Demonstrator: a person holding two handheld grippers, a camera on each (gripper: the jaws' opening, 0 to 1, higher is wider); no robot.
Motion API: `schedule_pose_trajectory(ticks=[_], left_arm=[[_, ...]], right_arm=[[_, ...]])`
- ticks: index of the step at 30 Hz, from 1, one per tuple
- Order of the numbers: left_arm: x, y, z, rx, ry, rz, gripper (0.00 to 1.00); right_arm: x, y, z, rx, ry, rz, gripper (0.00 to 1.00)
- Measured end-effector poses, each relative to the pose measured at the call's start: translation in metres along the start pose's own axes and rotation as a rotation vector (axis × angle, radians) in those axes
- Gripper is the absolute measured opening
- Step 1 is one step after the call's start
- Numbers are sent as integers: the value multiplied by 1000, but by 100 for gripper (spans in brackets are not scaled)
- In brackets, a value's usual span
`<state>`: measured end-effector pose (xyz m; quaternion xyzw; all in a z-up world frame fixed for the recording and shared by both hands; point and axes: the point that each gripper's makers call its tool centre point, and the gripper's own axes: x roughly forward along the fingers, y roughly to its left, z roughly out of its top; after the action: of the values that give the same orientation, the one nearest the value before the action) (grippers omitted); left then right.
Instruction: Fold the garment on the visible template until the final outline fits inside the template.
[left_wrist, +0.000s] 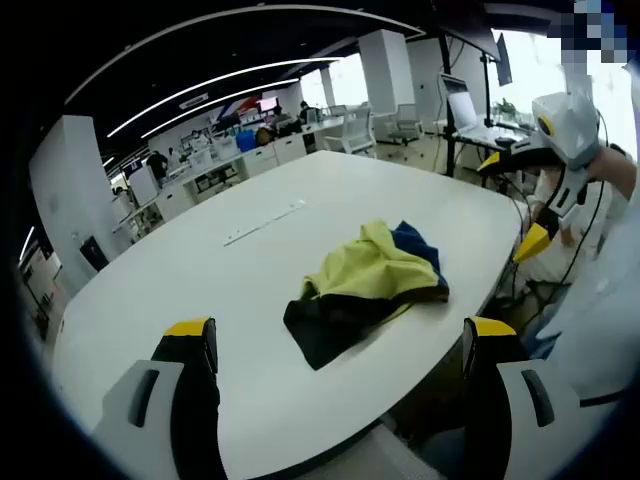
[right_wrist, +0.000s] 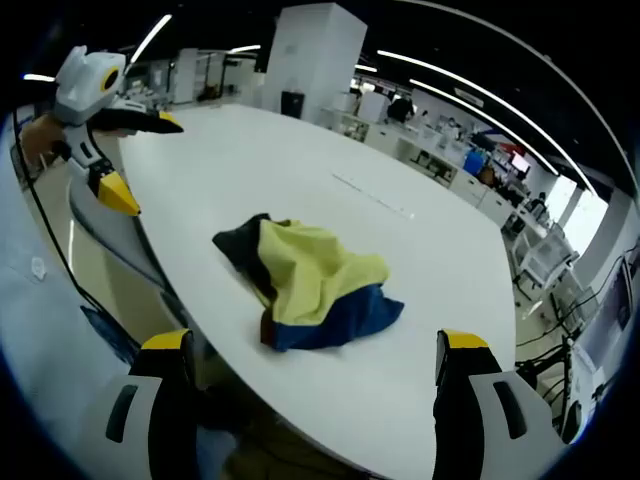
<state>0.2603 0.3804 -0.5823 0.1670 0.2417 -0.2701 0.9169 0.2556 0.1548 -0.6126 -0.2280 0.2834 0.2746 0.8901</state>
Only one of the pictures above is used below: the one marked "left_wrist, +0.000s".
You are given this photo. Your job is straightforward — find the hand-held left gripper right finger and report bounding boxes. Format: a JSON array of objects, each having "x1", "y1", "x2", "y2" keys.
[{"x1": 460, "y1": 315, "x2": 601, "y2": 480}]

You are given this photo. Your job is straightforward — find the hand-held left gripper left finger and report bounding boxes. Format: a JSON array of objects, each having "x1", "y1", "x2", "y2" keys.
[{"x1": 92, "y1": 316, "x2": 224, "y2": 480}]

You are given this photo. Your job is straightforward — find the yellow blue black garment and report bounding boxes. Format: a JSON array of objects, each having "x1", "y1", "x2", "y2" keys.
[{"x1": 283, "y1": 218, "x2": 451, "y2": 372}]

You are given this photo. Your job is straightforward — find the black equipment stand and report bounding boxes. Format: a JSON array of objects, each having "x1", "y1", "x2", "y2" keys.
[{"x1": 438, "y1": 24, "x2": 464, "y2": 179}]

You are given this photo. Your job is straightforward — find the person's blue jeans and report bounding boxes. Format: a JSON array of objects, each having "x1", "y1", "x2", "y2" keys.
[{"x1": 522, "y1": 307, "x2": 564, "y2": 359}]

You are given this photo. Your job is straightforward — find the silver laptop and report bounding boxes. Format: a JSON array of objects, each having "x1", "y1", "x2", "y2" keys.
[{"x1": 438, "y1": 73, "x2": 506, "y2": 141}]

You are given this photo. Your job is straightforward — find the dark monitor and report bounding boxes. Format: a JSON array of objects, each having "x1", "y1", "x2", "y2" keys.
[{"x1": 494, "y1": 30, "x2": 515, "y2": 87}]

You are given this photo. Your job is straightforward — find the person's white shirt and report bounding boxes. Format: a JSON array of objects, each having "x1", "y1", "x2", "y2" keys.
[{"x1": 544, "y1": 194, "x2": 640, "y2": 406}]

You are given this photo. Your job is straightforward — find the black panel on pillar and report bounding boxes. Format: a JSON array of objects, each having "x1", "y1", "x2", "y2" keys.
[{"x1": 79, "y1": 234, "x2": 110, "y2": 275}]

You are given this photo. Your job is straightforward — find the white rolling board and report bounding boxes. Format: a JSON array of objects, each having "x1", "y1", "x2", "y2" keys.
[{"x1": 129, "y1": 167, "x2": 161, "y2": 207}]

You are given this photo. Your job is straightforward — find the white square pillar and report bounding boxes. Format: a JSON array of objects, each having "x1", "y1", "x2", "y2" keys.
[{"x1": 28, "y1": 114, "x2": 119, "y2": 281}]

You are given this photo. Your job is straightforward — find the white cabinet row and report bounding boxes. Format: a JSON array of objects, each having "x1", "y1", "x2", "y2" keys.
[{"x1": 149, "y1": 127, "x2": 326, "y2": 211}]

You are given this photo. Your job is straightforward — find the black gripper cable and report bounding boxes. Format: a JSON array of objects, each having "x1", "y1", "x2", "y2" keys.
[{"x1": 542, "y1": 177, "x2": 609, "y2": 309}]

